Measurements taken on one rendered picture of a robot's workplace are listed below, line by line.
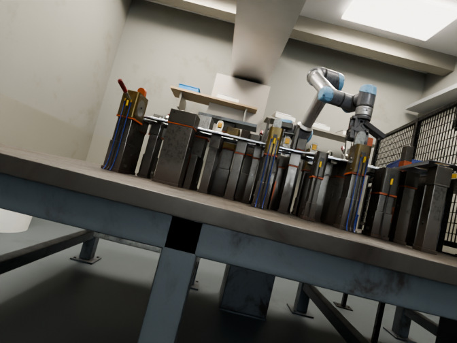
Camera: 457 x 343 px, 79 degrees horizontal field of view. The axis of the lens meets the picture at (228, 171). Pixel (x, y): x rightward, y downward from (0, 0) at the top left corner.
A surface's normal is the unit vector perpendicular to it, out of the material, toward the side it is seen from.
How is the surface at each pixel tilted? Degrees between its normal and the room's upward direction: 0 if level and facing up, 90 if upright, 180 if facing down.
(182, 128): 90
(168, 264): 90
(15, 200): 90
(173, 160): 90
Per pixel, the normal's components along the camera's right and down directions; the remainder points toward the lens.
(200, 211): 0.04, -0.07
